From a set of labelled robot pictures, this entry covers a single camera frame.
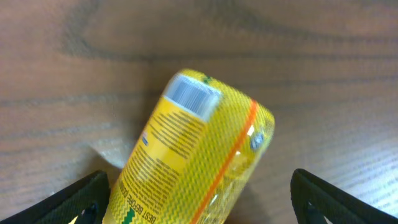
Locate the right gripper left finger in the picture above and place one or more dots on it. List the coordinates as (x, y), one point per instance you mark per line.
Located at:
(84, 201)

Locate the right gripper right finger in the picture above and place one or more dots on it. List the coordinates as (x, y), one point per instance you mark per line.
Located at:
(314, 200)

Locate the yellow cylindrical can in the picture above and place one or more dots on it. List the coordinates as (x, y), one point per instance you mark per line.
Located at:
(194, 156)

